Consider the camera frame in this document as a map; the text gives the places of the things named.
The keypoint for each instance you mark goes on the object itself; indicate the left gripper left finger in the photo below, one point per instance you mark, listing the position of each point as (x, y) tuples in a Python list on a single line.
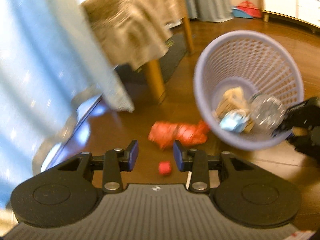
[(116, 161)]

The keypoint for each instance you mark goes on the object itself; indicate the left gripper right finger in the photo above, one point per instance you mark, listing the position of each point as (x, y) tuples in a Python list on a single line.
[(195, 161)]

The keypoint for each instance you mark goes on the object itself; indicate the red bottle cap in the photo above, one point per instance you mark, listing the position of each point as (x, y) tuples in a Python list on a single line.
[(165, 168)]

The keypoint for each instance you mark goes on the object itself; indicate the clear plastic water bottle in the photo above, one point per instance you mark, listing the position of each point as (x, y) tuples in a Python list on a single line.
[(267, 112)]

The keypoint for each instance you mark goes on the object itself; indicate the cream paper snack bag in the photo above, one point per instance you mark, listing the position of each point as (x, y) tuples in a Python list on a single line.
[(232, 112)]

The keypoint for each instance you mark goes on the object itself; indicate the lavender plastic mesh basket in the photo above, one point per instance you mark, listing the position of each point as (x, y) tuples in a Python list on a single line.
[(256, 63)]

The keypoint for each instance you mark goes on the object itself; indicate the white plastic spoon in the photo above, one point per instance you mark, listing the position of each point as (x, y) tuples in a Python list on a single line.
[(188, 180)]

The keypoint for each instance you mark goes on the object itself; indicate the crumpled orange plastic bag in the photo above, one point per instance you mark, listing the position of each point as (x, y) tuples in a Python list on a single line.
[(164, 134)]

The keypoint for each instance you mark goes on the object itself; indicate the wooden table leg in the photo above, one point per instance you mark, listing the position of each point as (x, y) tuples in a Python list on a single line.
[(154, 79)]

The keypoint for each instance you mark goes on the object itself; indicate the blue star curtain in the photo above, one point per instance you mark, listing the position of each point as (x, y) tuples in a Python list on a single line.
[(51, 63)]

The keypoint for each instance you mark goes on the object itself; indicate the dark green floor mat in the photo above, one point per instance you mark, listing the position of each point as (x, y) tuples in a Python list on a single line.
[(168, 63)]

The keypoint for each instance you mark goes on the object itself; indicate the white wooden cabinet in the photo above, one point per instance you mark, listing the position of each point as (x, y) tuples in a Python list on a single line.
[(305, 11)]

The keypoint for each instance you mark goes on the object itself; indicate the red plastic basin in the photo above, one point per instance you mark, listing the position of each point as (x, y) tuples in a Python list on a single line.
[(250, 9)]

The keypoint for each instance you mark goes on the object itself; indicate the blue plastic basin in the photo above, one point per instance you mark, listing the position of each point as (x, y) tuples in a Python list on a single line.
[(239, 13)]

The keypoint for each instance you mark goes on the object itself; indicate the beige tablecloth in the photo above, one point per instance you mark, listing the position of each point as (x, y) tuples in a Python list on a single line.
[(133, 32)]

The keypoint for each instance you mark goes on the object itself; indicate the grey bed skirt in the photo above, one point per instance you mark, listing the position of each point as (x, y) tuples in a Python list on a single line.
[(216, 11)]

